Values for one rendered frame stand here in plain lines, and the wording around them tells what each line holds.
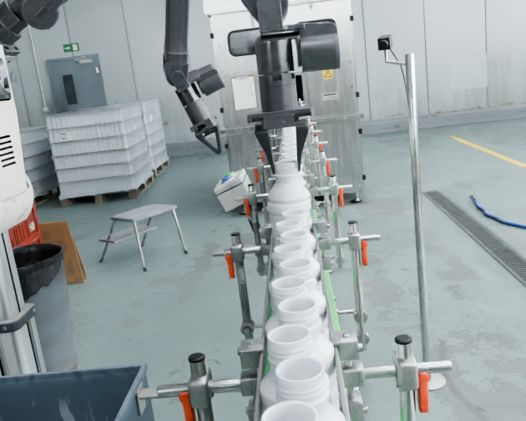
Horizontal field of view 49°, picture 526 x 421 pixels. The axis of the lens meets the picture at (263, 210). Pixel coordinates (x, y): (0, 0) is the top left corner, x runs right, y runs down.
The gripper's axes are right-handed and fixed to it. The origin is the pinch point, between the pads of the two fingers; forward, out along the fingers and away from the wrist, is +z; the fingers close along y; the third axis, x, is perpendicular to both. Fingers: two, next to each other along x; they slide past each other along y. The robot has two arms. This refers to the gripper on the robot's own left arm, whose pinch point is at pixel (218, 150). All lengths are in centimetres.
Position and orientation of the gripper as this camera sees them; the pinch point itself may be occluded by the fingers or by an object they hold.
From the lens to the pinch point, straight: 159.5
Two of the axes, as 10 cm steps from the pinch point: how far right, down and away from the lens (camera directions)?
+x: -8.9, 4.3, 1.4
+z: 4.5, 8.7, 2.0
